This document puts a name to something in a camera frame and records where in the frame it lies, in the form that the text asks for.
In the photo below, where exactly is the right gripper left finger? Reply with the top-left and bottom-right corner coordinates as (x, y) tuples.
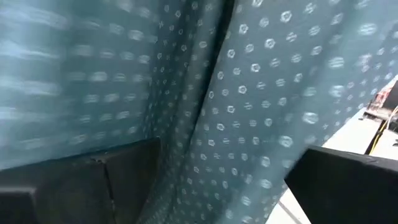
(0, 136), (162, 224)

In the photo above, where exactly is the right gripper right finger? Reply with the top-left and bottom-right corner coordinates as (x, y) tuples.
(284, 146), (398, 224)

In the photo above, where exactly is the teal dotted shirt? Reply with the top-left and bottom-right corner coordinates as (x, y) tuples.
(0, 0), (398, 224)

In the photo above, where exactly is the red and white box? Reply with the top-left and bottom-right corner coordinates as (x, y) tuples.
(366, 77), (398, 121)

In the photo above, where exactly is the yellow cable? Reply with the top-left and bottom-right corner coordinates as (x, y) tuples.
(369, 105), (398, 155)

